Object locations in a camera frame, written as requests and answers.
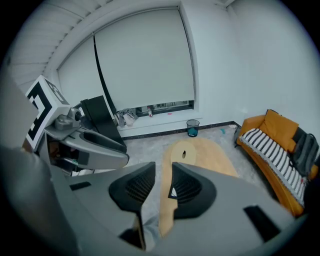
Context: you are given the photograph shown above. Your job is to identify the wide white roller blind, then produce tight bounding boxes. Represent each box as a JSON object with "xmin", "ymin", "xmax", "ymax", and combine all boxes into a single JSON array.
[{"xmin": 93, "ymin": 7, "xmax": 196, "ymax": 112}]

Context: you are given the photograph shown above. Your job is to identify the black white striped blanket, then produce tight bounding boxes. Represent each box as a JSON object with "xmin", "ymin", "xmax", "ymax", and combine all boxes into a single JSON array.
[{"xmin": 241, "ymin": 128, "xmax": 308, "ymax": 206}]

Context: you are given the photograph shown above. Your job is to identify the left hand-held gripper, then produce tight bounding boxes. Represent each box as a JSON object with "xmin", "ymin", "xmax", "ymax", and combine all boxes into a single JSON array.
[{"xmin": 24, "ymin": 74, "xmax": 128, "ymax": 176}]

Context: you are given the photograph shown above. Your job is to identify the black mesh waste bin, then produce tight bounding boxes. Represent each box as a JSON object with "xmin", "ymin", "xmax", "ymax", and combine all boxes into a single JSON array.
[{"xmin": 186, "ymin": 119, "xmax": 200, "ymax": 138}]

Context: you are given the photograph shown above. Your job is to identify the black flat screen television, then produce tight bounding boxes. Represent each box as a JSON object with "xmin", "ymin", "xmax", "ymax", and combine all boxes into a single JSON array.
[{"xmin": 79, "ymin": 94, "xmax": 126, "ymax": 149}]

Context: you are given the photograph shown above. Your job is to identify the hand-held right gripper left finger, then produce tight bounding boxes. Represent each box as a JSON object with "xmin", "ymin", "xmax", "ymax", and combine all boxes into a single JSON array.
[{"xmin": 51, "ymin": 161, "xmax": 156, "ymax": 252}]

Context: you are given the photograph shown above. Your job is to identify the dark grey backpack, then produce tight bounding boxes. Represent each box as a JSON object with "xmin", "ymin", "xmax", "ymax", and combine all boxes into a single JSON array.
[{"xmin": 291, "ymin": 132, "xmax": 320, "ymax": 176}]

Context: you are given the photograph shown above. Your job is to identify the round woven beige mat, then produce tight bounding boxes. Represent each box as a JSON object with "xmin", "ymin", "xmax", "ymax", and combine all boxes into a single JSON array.
[{"xmin": 170, "ymin": 140, "xmax": 197, "ymax": 166}]

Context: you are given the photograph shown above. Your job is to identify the black framed patterned picture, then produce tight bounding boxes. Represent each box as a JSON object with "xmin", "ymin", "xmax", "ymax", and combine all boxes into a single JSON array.
[{"xmin": 167, "ymin": 186, "xmax": 179, "ymax": 200}]

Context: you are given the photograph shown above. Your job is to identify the orange sofa cushion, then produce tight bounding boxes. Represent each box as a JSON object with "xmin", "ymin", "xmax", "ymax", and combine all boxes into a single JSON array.
[{"xmin": 259, "ymin": 109, "xmax": 300, "ymax": 153}]

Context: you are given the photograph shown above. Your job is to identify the orange sofa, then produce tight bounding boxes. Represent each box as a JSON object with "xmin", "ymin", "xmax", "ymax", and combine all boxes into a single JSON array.
[{"xmin": 236, "ymin": 109, "xmax": 320, "ymax": 217}]

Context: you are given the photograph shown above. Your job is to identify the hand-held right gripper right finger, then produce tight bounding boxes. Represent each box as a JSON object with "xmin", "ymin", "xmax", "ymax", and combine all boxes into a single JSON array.
[{"xmin": 152, "ymin": 162, "xmax": 297, "ymax": 256}]

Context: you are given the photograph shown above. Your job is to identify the wooden coffee table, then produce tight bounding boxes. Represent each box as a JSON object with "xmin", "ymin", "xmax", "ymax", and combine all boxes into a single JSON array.
[{"xmin": 158, "ymin": 137, "xmax": 238, "ymax": 238}]

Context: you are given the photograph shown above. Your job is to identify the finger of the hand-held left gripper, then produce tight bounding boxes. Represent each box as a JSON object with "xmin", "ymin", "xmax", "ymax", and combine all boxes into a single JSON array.
[{"xmin": 61, "ymin": 139, "xmax": 130, "ymax": 171}]

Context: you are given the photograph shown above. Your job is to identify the pile of blue grey clothes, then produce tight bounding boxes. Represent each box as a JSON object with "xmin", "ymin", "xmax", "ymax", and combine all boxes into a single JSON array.
[{"xmin": 116, "ymin": 108, "xmax": 138, "ymax": 127}]

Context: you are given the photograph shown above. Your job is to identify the light blue jeans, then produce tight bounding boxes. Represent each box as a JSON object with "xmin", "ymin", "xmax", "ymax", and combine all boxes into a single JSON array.
[{"xmin": 143, "ymin": 214, "xmax": 161, "ymax": 251}]

